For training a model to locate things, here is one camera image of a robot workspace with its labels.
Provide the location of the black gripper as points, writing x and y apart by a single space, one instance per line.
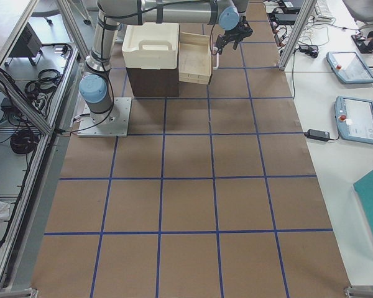
232 34

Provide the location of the white drawer handle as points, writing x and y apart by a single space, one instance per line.
216 61

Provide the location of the brown wooden drawer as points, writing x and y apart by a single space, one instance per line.
194 60

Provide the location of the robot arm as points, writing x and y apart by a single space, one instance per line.
210 18

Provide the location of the dark wooden drawer cabinet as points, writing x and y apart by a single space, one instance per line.
154 83

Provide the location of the white plastic tray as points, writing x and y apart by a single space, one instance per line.
151 46

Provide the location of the upper teach pendant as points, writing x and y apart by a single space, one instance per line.
349 68

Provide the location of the teach pendant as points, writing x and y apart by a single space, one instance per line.
354 119
349 68

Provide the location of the black power adapter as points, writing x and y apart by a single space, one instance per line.
319 135

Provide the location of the lower teach pendant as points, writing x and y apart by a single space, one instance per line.
354 119

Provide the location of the black electronics box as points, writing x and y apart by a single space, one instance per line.
28 46

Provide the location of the aluminium frame post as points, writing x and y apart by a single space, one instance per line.
300 23

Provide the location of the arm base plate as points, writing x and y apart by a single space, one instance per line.
112 124

